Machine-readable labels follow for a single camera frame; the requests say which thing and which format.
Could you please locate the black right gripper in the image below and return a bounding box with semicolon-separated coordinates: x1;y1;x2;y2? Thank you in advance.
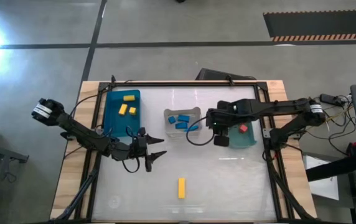
207;100;248;137

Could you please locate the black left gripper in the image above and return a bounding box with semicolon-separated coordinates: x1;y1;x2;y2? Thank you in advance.
111;126;168;163

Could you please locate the white translucent plastic bin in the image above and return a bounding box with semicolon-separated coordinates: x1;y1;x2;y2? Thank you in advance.
163;106;204;138

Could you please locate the teal plastic bin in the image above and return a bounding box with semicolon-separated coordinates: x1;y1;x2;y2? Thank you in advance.
227;120;258;149

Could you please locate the blue plastic bin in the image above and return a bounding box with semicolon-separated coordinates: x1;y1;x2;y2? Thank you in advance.
103;89;141;138

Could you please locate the long yellow wooden block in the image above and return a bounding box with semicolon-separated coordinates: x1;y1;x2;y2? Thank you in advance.
178;177;186;200

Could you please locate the black power adapter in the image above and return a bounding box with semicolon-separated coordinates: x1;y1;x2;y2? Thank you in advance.
319;93;343;106

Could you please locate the black hazard-striped floor mat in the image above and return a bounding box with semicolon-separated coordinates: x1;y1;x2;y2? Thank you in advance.
263;9;356;43

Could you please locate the black table beam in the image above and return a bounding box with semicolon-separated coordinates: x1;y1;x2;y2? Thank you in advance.
305;154;356;183

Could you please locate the white paper sheet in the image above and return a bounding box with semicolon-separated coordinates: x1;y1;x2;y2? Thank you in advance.
302;154;340;202

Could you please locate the grey metal stand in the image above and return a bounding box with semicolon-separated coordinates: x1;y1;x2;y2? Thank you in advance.
0;139;29;224

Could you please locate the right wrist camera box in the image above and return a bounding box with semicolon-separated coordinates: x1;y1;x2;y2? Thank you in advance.
213;134;230;147

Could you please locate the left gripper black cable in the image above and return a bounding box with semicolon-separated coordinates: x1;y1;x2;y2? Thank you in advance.
121;157;141;174

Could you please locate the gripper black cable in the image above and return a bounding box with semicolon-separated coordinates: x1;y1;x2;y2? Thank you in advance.
121;157;141;174
186;116;215;147

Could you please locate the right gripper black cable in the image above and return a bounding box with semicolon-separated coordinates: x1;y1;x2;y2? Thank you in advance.
186;116;215;147

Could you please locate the black aluminium table frame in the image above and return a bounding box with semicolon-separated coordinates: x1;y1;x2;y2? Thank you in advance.
49;79;319;224

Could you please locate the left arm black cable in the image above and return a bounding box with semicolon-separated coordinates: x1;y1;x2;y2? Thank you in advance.
68;79;126;116

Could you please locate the black cable bundle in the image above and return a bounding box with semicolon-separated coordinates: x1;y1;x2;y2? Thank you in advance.
304;93;356;156

